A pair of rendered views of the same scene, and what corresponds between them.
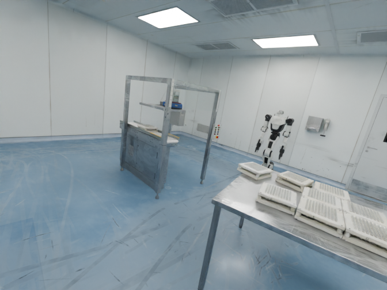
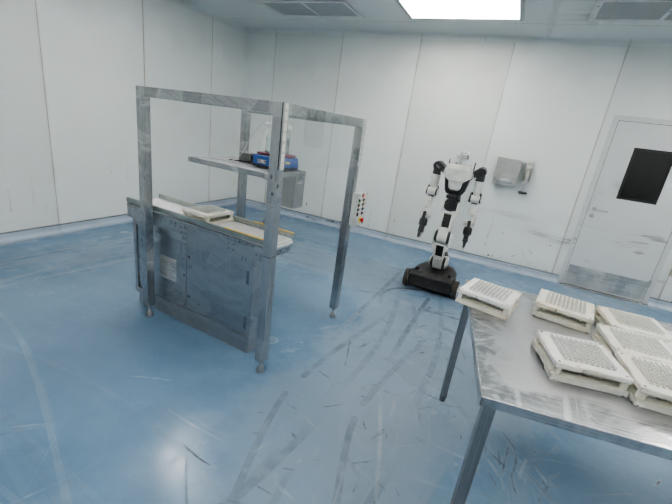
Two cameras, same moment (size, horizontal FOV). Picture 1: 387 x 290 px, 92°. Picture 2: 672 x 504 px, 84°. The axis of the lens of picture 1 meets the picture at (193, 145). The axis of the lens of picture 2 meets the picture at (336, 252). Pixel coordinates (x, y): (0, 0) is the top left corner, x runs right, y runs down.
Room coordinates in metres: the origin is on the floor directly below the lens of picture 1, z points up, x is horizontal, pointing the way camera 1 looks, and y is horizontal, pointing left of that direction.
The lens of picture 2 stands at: (0.34, 0.58, 1.55)
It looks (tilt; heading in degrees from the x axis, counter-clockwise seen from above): 18 degrees down; 344
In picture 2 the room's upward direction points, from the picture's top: 8 degrees clockwise
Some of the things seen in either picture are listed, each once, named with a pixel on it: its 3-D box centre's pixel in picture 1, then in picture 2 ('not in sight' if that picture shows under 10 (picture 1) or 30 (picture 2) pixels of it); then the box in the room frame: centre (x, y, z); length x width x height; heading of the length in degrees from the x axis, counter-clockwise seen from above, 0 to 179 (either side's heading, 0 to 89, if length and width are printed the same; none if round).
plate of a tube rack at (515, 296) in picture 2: (255, 167); (490, 292); (1.79, -0.65, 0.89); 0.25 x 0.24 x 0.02; 128
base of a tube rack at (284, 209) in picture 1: (276, 199); (575, 365); (1.26, -0.66, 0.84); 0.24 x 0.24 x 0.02; 63
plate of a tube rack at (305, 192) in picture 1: (321, 198); (638, 345); (1.31, -1.01, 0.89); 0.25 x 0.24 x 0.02; 147
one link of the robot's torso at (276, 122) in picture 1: (278, 123); (458, 177); (3.91, -1.65, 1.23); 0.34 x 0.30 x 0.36; 51
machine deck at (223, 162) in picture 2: (162, 107); (247, 167); (2.76, 0.54, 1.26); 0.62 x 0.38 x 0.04; 48
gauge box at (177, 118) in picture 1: (177, 117); (285, 189); (2.72, 0.30, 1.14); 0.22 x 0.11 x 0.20; 48
